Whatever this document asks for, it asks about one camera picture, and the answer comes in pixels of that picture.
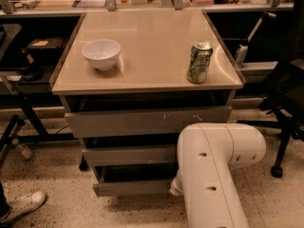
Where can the black desk frame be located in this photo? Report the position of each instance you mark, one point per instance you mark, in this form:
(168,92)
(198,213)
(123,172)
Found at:
(42,135)

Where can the black round dish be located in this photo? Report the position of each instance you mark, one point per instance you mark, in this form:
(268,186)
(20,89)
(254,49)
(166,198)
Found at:
(32,73)

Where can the white bowl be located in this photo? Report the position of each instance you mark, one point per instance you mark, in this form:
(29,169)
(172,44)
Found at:
(102,54)

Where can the black office chair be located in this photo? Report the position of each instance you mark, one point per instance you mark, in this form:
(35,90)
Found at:
(285,90)

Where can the black box with label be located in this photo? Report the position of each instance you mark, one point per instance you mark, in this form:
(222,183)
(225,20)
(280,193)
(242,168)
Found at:
(46,47)

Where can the grey bottom drawer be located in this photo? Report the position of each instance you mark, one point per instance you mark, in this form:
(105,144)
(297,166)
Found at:
(138,179)

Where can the grey drawer cabinet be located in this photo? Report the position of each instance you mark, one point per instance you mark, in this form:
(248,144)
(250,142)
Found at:
(152,68)

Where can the grey top drawer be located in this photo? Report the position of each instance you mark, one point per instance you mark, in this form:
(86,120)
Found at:
(144,121)

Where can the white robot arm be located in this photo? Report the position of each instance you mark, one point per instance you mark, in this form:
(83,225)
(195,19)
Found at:
(206,154)

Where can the green soda can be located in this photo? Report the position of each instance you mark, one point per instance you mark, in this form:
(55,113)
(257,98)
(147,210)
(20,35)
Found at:
(200,59)

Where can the white sneaker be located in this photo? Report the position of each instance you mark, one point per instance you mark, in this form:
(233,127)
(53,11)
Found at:
(16,208)

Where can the plastic water bottle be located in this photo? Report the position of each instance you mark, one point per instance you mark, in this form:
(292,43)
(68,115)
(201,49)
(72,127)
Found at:
(22,149)

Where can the grey drawer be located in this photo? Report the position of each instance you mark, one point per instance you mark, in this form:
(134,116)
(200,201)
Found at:
(144,121)
(138,179)
(110,152)

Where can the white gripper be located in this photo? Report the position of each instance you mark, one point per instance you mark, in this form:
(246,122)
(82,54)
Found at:
(176,186)

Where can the grey middle drawer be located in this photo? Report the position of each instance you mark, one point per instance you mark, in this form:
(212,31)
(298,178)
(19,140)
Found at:
(110,152)

